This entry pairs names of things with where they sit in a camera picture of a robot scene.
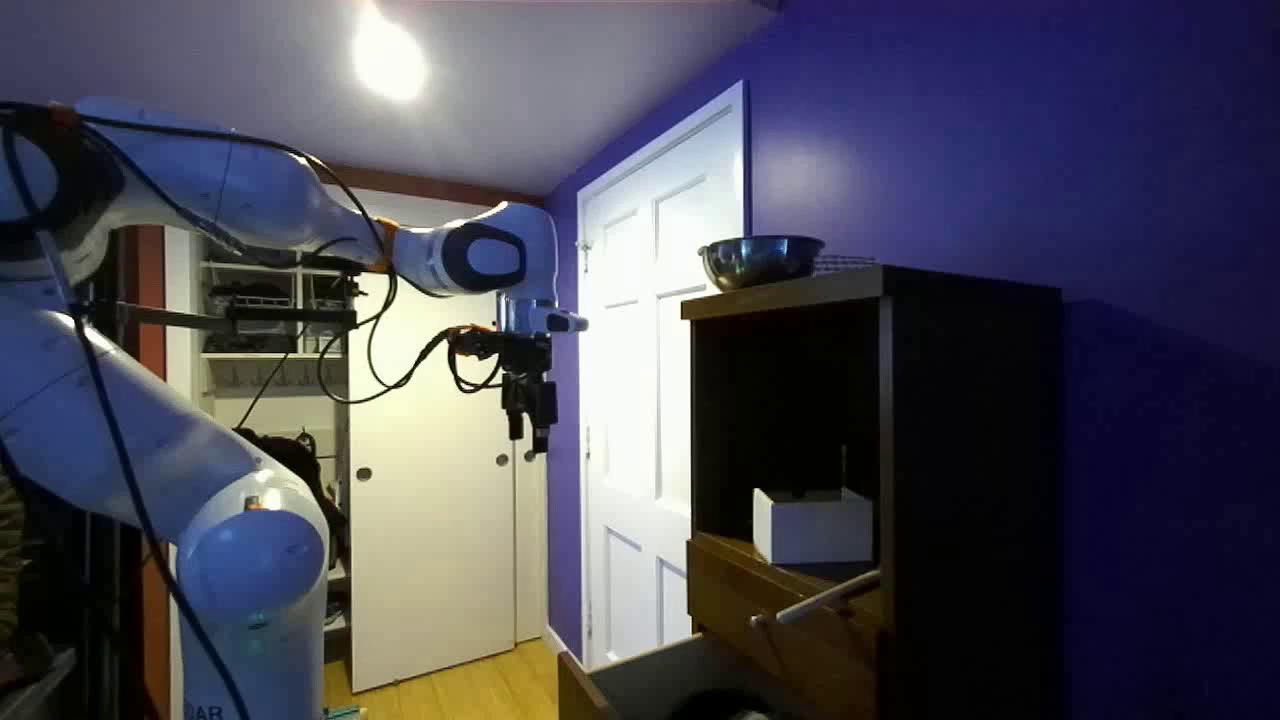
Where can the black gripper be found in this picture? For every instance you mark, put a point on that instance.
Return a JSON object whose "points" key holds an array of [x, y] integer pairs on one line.
{"points": [[528, 382]]}

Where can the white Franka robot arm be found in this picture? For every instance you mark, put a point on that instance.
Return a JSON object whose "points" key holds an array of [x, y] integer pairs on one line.
{"points": [[135, 442]]}

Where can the dark wooden drawer cabinet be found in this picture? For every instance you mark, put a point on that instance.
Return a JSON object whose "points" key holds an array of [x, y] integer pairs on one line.
{"points": [[975, 504]]}

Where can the white panelled room door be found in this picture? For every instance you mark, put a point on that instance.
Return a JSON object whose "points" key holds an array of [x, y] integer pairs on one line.
{"points": [[652, 400]]}

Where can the narrow white closet door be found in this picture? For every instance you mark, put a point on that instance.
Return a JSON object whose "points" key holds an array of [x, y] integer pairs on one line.
{"points": [[528, 561]]}

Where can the white closet door with knob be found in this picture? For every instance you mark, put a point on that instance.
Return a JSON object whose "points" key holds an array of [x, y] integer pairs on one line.
{"points": [[427, 534]]}

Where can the round closet door knob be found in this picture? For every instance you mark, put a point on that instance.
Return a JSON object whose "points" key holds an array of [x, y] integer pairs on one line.
{"points": [[367, 474]]}

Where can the dark bag in closet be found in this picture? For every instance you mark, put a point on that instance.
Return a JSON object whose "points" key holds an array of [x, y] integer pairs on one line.
{"points": [[285, 466]]}

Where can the white closet shelf unit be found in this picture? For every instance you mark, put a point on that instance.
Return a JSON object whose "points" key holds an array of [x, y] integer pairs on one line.
{"points": [[273, 372]]}

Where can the black device on shelf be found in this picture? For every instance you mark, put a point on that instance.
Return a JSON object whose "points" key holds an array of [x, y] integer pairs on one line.
{"points": [[285, 326]]}

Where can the metal bowl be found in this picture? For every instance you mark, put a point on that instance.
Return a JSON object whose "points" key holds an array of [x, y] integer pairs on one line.
{"points": [[763, 261]]}

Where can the white box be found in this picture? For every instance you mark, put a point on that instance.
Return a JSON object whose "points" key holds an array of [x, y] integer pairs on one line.
{"points": [[814, 526]]}

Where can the round ceiling light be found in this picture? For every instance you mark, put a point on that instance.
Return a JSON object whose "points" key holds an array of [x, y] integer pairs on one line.
{"points": [[388, 56]]}

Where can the brown wooden door frame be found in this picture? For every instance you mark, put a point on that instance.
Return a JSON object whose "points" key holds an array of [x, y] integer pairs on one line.
{"points": [[144, 301]]}

